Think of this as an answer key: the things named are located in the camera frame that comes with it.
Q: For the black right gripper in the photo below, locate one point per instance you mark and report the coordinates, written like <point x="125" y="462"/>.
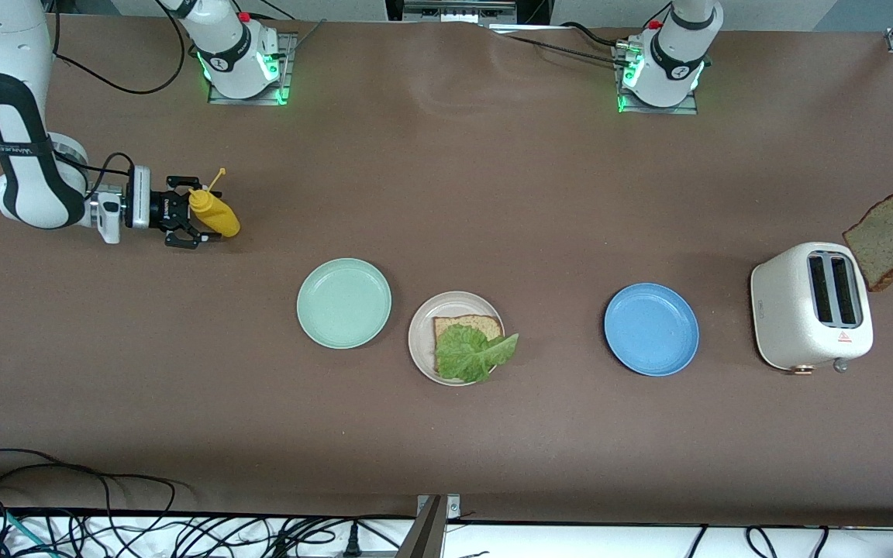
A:
<point x="160" y="209"/>

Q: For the yellow mustard squeeze bottle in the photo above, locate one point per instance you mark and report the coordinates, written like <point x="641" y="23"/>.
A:
<point x="218" y="215"/>

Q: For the brown toast bread slice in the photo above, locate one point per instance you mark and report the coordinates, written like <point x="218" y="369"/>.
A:
<point x="462" y="321"/>
<point x="884" y="244"/>

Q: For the green lettuce leaf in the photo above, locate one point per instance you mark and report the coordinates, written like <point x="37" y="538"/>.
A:
<point x="470" y="355"/>

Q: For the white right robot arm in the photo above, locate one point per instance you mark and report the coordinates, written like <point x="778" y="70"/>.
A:
<point x="24" y="178"/>

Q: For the light green round plate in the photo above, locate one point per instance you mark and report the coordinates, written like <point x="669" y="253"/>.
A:
<point x="343" y="304"/>

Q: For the beige round plate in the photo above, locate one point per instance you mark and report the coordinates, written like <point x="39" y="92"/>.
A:
<point x="418" y="349"/>

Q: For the blue round plate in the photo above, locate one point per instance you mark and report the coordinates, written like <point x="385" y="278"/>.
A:
<point x="652" y="329"/>

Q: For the white two-slot toaster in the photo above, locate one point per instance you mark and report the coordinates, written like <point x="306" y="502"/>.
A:
<point x="784" y="318"/>

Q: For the black power plug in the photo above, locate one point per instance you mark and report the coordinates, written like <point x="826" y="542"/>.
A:
<point x="353" y="542"/>

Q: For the black equipment box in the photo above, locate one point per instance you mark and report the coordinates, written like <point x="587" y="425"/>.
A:
<point x="528" y="9"/>

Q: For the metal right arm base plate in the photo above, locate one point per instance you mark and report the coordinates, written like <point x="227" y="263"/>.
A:
<point x="289" y="62"/>

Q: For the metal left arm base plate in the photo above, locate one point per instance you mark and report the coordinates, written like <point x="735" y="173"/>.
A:
<point x="679" y="111"/>

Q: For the aluminium profile post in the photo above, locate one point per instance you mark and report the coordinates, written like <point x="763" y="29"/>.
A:
<point x="427" y="535"/>

